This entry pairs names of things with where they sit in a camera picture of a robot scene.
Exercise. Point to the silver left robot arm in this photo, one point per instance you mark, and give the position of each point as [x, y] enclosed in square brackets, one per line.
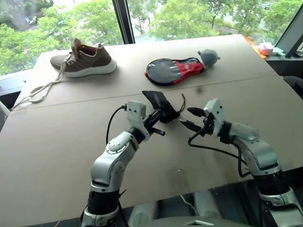
[111, 163]

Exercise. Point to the black chair back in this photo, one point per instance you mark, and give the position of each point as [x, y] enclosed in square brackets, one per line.
[294, 86]

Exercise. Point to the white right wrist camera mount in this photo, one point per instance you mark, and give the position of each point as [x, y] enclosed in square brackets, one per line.
[216, 113]

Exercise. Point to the pale grey chair edge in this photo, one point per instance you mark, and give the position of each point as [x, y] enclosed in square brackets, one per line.
[4, 116]

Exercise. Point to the dark window pillar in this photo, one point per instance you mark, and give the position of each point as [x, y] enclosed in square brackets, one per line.
[123, 21]

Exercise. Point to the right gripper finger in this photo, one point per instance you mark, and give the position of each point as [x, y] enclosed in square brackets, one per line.
[196, 111]
[191, 126]

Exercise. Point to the teal small object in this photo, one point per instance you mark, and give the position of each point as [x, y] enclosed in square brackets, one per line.
[279, 50]

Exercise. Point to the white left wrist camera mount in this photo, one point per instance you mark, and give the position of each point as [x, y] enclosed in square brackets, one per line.
[136, 111]

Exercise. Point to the grey round plush toy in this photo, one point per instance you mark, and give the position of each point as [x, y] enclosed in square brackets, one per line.
[208, 58]

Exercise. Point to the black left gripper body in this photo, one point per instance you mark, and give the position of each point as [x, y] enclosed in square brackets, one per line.
[150, 121]

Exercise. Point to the dark slanted window frame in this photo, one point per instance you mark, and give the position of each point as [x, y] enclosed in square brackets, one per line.
[291, 26]

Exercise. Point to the white cylinder under table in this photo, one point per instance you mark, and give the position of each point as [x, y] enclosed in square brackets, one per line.
[144, 212]
[207, 203]

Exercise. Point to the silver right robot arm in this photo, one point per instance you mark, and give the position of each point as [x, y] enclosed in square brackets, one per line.
[258, 151]

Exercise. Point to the paddle in black red cover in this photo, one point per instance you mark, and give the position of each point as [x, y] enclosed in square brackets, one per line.
[165, 71]

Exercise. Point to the brown sneaker with white sole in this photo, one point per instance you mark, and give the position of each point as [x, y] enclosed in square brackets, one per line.
[90, 61]

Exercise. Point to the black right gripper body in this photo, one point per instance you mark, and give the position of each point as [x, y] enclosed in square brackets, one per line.
[208, 126]

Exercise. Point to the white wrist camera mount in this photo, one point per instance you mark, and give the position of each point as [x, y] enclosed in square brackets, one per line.
[216, 113]
[136, 111]

